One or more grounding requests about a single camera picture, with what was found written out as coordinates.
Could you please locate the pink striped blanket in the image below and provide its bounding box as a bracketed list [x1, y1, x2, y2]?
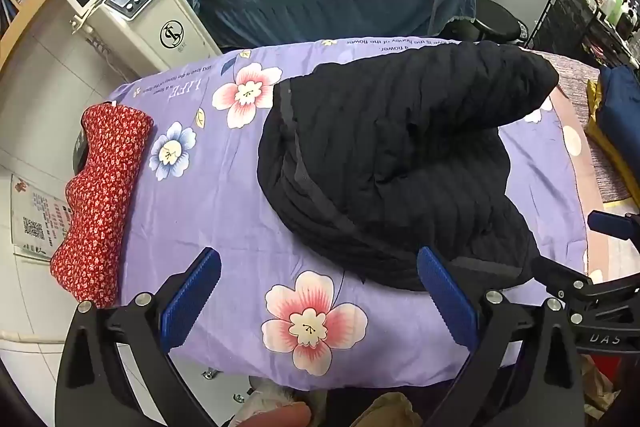
[525, 49, 640, 278]

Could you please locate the black wire cart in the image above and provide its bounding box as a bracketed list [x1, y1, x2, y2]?
[525, 0, 640, 70]

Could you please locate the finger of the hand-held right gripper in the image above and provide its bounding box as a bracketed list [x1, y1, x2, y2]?
[587, 209, 640, 242]
[530, 256, 595, 303]

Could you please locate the red floral pillow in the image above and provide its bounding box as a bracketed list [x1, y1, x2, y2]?
[50, 103, 155, 309]

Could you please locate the black quilted jacket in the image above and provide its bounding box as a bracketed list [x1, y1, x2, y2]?
[256, 41, 560, 292]

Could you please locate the beige trouser leg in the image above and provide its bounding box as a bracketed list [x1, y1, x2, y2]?
[362, 392, 426, 427]

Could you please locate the yellow cloth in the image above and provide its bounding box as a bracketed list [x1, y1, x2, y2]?
[584, 78, 640, 202]

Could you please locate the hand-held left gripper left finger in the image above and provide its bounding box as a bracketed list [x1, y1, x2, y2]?
[55, 248, 222, 427]

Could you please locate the bed with blue skirt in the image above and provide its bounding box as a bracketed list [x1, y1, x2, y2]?
[199, 0, 477, 54]

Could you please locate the black round stool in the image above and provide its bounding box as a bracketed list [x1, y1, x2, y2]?
[470, 0, 530, 48]

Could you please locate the printed paper leaflet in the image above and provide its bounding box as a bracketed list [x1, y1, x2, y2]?
[10, 173, 73, 263]

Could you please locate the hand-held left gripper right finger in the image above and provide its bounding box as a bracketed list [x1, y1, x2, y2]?
[417, 246, 586, 427]

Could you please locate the purple floral bedsheet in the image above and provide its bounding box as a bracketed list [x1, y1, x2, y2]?
[102, 37, 587, 390]

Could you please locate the white machine with screen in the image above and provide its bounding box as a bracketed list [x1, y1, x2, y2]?
[52, 0, 223, 80]

